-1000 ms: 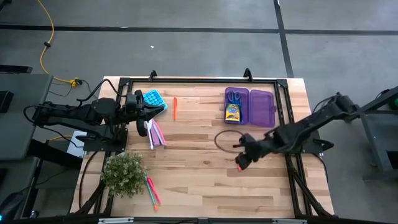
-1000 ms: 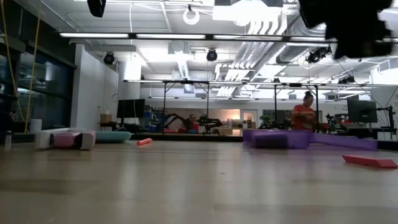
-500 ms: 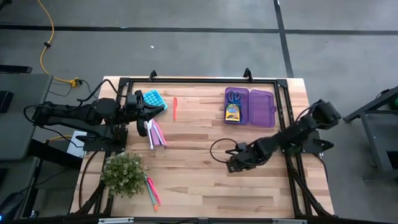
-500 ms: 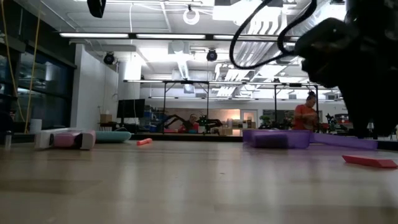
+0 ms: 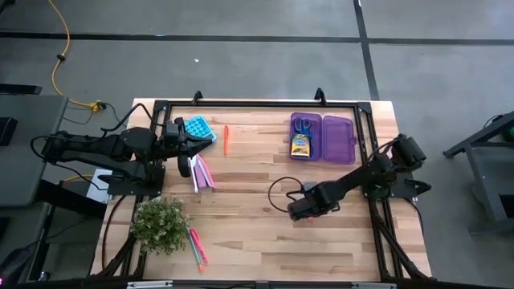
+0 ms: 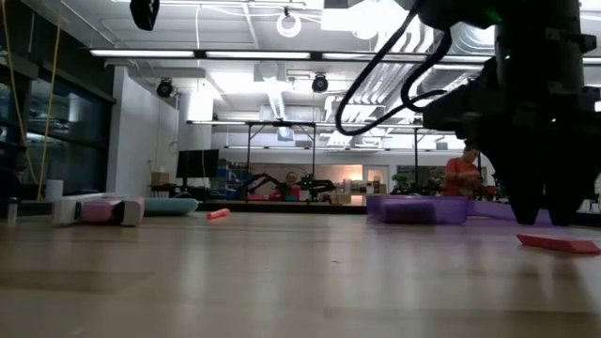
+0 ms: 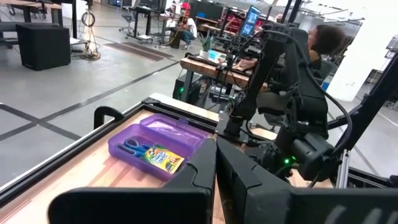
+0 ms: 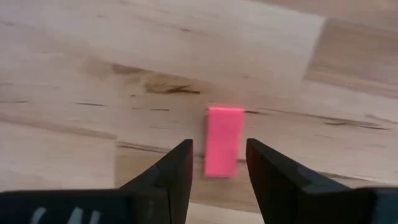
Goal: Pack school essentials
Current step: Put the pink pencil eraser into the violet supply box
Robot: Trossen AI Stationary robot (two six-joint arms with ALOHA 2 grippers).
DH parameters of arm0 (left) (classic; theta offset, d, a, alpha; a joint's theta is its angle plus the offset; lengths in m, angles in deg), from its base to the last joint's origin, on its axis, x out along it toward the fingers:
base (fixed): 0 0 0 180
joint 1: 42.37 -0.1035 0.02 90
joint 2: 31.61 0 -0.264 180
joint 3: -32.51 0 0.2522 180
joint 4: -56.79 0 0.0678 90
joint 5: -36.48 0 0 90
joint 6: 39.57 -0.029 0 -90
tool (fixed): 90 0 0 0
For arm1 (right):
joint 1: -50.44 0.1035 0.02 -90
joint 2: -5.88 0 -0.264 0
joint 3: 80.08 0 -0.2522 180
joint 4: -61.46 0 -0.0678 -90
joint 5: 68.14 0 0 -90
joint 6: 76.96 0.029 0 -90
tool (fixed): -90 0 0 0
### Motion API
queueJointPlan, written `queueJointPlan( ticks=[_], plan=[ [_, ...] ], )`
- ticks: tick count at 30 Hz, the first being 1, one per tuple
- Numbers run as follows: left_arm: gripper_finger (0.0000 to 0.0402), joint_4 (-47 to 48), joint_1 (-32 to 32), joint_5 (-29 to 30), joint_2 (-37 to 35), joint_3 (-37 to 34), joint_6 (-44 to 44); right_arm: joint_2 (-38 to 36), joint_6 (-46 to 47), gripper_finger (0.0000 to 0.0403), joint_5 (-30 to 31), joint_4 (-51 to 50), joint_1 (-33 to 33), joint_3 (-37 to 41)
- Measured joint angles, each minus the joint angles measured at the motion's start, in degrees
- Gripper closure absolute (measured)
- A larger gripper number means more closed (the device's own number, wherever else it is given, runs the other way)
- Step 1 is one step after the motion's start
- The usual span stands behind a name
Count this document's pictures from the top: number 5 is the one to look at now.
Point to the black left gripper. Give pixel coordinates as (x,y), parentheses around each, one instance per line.
(182,146)

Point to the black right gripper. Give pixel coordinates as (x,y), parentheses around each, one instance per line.
(309,204)

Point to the teal calculator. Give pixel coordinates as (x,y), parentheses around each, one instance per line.
(198,125)

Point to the pink and white stapler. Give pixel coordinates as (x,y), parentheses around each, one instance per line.
(205,174)

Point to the green yellow crayon box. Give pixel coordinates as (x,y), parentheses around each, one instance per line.
(300,147)

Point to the purple plastic pencil case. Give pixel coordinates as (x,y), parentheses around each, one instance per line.
(339,138)

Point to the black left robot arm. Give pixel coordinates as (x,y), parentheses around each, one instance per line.
(120,146)

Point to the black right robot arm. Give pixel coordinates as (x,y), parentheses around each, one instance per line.
(361,176)

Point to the orange highlighter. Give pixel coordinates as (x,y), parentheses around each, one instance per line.
(226,140)

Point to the small potted green plant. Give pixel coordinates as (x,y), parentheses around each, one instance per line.
(160,225)

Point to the pink highlighter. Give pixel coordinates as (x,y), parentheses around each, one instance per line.
(198,245)

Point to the green pencil orange tip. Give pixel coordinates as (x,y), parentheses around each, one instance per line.
(196,253)

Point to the black metal stand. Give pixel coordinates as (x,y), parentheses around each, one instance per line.
(72,198)

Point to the grey metal cart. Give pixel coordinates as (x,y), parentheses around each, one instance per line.
(482,176)

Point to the grey side table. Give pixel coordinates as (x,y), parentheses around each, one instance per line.
(24,160)

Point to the black flat bar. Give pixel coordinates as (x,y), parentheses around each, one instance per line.
(20,89)

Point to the black rectangular device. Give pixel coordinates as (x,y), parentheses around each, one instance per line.
(7,131)

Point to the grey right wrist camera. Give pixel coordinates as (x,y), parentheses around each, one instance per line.
(310,186)

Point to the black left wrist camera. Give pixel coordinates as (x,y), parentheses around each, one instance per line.
(172,130)

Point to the black metal table frame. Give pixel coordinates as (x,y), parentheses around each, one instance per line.
(261,104)

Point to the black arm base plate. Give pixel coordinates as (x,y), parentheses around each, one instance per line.
(132,188)
(405,188)

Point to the silver metal bracket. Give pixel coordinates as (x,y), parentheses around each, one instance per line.
(148,284)
(373,286)

